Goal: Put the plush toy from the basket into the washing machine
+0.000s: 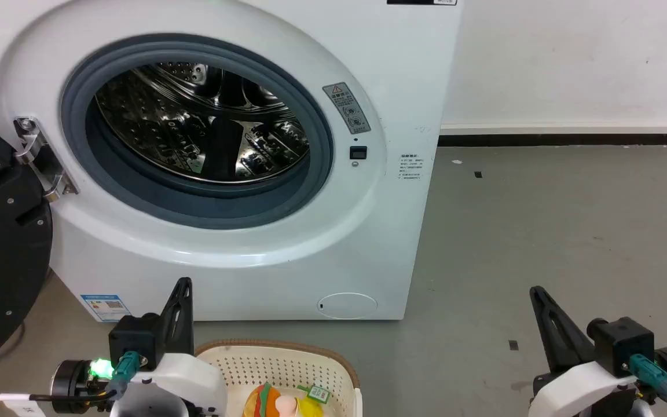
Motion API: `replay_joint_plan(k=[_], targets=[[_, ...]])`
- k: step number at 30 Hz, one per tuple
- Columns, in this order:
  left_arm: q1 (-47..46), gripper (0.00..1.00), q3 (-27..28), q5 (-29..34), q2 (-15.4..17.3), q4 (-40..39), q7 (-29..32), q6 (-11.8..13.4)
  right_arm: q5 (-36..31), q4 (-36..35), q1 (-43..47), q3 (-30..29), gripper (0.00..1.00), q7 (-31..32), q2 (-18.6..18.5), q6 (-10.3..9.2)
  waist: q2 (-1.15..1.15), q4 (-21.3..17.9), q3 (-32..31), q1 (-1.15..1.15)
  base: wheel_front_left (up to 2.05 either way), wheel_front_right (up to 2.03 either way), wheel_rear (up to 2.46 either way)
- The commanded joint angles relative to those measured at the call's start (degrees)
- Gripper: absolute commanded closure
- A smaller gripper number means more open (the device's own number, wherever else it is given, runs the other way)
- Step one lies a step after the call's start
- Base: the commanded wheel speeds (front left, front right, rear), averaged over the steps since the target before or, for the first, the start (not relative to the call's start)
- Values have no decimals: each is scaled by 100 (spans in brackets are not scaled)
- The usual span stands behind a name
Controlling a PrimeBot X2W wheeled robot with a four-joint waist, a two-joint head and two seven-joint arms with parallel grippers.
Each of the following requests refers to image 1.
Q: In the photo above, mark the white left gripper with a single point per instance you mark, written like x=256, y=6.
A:
x=186, y=382

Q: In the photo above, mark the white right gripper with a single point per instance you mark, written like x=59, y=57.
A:
x=582, y=394

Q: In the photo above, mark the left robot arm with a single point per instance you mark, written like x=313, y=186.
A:
x=70, y=379

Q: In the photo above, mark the colourful plush toy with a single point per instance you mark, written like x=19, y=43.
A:
x=278, y=402

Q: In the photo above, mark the black washing machine door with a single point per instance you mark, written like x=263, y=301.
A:
x=3, y=243

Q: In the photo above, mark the stainless steel washing machine drum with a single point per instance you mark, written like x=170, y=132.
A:
x=194, y=127

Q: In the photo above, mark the blue energy label sticker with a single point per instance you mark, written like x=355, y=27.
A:
x=105, y=307

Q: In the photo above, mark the cream perforated laundry basket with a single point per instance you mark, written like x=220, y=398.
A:
x=264, y=365

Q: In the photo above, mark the oval drain filter cover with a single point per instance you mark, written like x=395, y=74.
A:
x=347, y=305

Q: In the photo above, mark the white front-load washing machine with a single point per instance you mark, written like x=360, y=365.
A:
x=333, y=243

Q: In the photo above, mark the grey rubber door gasket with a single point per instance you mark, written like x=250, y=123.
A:
x=310, y=174

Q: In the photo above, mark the chrome door hinge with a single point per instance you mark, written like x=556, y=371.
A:
x=41, y=159

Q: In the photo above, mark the small printed text label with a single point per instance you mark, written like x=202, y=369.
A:
x=410, y=167

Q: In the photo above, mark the black door latch slot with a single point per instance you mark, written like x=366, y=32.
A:
x=358, y=153

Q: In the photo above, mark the grey warning sticker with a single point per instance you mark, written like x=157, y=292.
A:
x=346, y=108

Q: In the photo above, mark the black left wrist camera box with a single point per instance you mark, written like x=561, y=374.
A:
x=134, y=341

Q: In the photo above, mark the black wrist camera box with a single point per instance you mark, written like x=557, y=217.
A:
x=134, y=341
x=623, y=344

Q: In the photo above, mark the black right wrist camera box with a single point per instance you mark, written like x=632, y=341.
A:
x=623, y=344

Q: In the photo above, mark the black wall baseboard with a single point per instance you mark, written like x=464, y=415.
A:
x=571, y=139

